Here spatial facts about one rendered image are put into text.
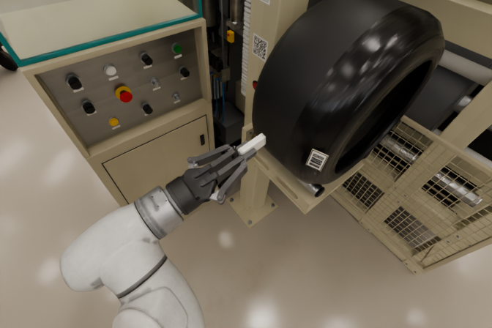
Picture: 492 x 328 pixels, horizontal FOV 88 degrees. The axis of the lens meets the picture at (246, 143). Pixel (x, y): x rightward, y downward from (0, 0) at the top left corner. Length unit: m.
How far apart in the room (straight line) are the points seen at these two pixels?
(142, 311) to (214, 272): 1.23
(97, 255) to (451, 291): 1.96
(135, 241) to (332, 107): 0.46
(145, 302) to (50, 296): 1.48
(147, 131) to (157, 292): 0.72
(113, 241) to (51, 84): 0.58
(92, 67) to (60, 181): 1.49
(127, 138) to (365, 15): 0.89
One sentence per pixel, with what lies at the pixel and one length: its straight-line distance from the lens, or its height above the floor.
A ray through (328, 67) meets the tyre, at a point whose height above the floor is 1.37.
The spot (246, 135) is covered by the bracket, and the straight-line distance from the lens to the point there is 1.00.
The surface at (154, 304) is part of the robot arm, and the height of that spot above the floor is 1.18.
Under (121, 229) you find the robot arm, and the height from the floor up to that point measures 1.23.
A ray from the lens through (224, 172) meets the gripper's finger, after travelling 0.53.
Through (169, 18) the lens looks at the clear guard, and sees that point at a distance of 0.95.
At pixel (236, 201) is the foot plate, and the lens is 1.86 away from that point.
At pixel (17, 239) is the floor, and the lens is 2.23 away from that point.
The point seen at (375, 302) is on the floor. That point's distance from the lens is 1.87.
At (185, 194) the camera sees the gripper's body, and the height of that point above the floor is 1.23.
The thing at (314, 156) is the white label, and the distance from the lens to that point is 0.63.
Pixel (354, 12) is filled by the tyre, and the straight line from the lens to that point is 0.68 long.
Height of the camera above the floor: 1.67
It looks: 50 degrees down
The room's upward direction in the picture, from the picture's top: 4 degrees clockwise
